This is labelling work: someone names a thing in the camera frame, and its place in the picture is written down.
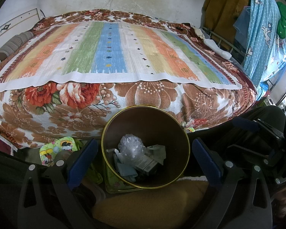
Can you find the blue face mask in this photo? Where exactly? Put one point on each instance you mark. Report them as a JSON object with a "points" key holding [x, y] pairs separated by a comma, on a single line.
{"points": [[125, 170]]}

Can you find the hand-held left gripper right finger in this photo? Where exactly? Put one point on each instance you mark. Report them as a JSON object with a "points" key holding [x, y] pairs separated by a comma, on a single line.
{"points": [[206, 162]]}

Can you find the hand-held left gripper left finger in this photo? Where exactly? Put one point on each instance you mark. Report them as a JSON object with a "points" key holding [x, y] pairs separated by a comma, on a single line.
{"points": [[82, 162]]}

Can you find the striped woven mat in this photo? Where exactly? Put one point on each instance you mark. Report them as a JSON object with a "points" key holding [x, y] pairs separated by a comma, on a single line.
{"points": [[109, 52]]}

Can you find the grey rolled pillow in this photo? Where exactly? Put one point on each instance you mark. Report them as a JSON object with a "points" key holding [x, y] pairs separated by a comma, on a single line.
{"points": [[12, 45]]}

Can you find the white cloth strip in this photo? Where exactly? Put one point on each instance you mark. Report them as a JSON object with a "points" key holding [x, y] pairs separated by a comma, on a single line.
{"points": [[219, 49]]}

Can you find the brown bin with gold rim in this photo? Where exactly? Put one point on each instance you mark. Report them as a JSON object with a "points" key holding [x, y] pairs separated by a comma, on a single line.
{"points": [[145, 124]]}

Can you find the clear plastic bag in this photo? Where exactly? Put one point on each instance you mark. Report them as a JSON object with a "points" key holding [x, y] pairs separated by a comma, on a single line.
{"points": [[131, 148]]}

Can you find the white tissue paper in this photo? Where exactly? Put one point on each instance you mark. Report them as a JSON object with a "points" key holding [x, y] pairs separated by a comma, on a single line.
{"points": [[157, 152]]}

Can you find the mustard hanging garment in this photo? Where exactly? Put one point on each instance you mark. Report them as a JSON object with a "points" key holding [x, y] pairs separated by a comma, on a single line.
{"points": [[224, 12]]}

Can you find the light blue printed cloth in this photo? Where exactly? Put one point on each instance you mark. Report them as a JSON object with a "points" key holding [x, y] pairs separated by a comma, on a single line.
{"points": [[259, 28]]}

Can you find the floral brown blanket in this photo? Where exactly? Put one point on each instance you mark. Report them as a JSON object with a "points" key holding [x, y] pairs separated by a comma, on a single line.
{"points": [[145, 95]]}

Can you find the metal rack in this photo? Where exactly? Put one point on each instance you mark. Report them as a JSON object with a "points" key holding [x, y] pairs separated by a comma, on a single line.
{"points": [[215, 34]]}

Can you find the white bed headboard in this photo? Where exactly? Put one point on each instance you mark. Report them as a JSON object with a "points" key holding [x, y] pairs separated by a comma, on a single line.
{"points": [[14, 21]]}

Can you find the white medicine box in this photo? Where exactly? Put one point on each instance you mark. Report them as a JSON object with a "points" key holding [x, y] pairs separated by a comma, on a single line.
{"points": [[146, 164]]}

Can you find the green hanging cloth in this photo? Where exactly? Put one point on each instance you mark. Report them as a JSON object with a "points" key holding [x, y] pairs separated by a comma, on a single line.
{"points": [[284, 19]]}

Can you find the blue grey garment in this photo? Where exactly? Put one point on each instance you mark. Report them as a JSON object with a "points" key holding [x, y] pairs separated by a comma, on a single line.
{"points": [[243, 23]]}

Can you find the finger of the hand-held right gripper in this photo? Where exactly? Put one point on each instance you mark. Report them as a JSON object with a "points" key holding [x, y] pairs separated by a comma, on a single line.
{"points": [[252, 153], [245, 124]]}

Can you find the green cartoon printed bag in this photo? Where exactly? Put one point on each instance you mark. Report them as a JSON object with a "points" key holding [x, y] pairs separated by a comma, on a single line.
{"points": [[51, 150]]}

